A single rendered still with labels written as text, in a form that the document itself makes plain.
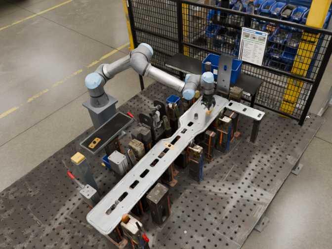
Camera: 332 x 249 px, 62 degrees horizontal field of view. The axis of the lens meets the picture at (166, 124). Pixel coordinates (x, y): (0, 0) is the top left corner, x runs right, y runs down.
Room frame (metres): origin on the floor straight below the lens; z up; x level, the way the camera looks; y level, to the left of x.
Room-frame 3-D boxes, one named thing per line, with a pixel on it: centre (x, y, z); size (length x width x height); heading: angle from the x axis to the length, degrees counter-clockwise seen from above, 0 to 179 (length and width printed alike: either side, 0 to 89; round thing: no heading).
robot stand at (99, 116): (1.69, 0.50, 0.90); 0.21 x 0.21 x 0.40; 45
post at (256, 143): (1.47, -0.70, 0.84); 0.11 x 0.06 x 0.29; 49
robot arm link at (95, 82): (1.70, 0.50, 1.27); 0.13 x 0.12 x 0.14; 159
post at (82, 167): (1.09, 0.56, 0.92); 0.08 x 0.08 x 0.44; 49
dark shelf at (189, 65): (2.06, -0.45, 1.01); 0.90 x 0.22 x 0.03; 49
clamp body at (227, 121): (1.42, -0.43, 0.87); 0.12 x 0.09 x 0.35; 49
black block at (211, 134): (1.34, -0.32, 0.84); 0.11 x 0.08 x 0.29; 49
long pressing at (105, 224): (1.23, 0.00, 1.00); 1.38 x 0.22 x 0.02; 139
